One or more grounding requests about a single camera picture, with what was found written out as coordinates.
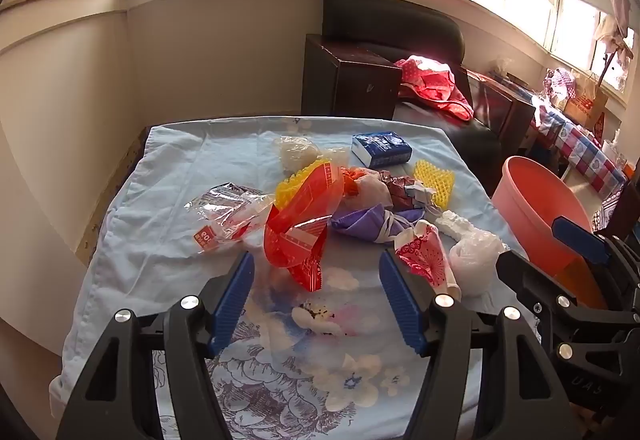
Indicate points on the red dotted cloth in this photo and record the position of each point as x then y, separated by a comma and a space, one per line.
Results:
430, 85

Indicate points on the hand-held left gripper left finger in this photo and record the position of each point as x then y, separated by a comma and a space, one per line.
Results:
232, 295

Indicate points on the clear plastic bag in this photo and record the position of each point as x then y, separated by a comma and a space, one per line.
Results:
475, 260

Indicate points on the yellow foam net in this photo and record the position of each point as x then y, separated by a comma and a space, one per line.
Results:
292, 185
435, 182

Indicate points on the pink plastic bucket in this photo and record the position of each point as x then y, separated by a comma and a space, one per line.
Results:
530, 205

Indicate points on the red carton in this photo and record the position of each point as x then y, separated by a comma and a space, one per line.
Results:
600, 122

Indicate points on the light blue floral cloth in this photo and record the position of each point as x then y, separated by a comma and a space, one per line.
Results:
165, 200

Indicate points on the purple face mask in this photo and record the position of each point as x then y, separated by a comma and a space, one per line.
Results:
360, 222

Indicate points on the coat stand with clothes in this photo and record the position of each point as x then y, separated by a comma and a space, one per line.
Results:
617, 30

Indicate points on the dark wooden side cabinet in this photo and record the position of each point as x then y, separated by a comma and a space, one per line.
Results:
350, 80
500, 105

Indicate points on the white foam piece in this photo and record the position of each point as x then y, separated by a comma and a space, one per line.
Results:
455, 222

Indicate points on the blue tissue packet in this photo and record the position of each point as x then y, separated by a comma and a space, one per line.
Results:
380, 145

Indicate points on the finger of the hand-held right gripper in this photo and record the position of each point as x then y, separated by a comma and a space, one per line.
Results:
580, 240
530, 280

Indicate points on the pink gingham cloth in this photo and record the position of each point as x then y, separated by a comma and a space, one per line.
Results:
560, 82

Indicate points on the white bag back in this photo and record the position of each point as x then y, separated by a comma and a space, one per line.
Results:
295, 154

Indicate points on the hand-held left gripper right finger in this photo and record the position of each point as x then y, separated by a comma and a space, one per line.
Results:
400, 305

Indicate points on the maroon foil wrapper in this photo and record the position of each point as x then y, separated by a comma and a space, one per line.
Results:
400, 190

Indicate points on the brown paper bag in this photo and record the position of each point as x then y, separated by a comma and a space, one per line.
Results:
587, 105

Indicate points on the clear plastic wrapper red label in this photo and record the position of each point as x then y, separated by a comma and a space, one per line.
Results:
225, 210

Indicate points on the table with checkered cloth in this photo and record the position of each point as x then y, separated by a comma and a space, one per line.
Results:
580, 145

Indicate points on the orange white plastic bag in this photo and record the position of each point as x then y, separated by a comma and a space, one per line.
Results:
372, 190

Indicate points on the black leather armchair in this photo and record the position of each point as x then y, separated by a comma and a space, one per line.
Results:
380, 20

